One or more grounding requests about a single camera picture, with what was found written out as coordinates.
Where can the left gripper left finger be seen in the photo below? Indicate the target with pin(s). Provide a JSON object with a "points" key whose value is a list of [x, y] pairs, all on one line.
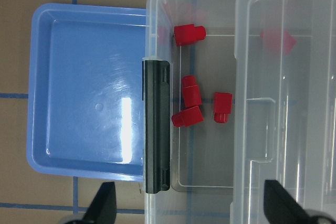
{"points": [[103, 208]]}

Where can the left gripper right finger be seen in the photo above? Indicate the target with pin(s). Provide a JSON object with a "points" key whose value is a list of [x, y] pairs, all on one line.
{"points": [[280, 207]]}

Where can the red block carried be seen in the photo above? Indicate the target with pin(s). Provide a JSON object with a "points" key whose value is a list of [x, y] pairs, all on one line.
{"points": [[222, 107]]}

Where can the clear plastic box lid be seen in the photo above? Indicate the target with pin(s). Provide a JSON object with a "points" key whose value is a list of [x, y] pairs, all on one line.
{"points": [[284, 106]]}

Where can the clear plastic storage box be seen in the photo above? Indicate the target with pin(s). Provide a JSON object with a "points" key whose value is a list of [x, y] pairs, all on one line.
{"points": [[201, 155]]}

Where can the red block middle lower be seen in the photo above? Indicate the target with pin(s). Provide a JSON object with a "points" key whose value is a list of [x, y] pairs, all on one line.
{"points": [[187, 117]]}

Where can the blue plastic tray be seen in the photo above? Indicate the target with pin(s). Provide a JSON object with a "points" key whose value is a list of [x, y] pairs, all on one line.
{"points": [[85, 105]]}

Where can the red block far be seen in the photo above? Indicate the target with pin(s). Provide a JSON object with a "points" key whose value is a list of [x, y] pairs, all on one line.
{"points": [[278, 41]]}

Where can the red block near latch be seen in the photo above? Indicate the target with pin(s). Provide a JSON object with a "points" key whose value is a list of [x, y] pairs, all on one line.
{"points": [[189, 34]]}

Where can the black box latch handle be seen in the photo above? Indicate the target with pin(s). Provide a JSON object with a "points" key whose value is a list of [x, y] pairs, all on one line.
{"points": [[156, 96]]}

